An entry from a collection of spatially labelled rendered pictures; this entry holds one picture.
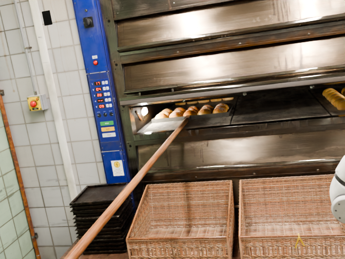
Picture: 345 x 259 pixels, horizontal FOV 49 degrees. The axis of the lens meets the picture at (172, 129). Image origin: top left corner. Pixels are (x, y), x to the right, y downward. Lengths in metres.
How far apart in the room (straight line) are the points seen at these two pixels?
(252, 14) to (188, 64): 0.46
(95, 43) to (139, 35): 0.28
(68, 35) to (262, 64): 1.19
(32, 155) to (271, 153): 1.60
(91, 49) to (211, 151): 0.96
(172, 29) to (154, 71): 0.28
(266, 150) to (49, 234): 1.65
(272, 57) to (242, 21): 0.26
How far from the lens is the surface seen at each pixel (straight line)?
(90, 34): 2.40
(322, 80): 2.11
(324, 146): 2.34
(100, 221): 1.24
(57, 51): 2.54
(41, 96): 2.57
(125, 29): 2.37
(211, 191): 2.38
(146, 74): 2.33
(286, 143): 2.33
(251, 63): 2.23
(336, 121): 2.32
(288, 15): 2.22
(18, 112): 2.75
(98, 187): 2.45
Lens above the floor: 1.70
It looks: 12 degrees down
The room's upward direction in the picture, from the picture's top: 8 degrees counter-clockwise
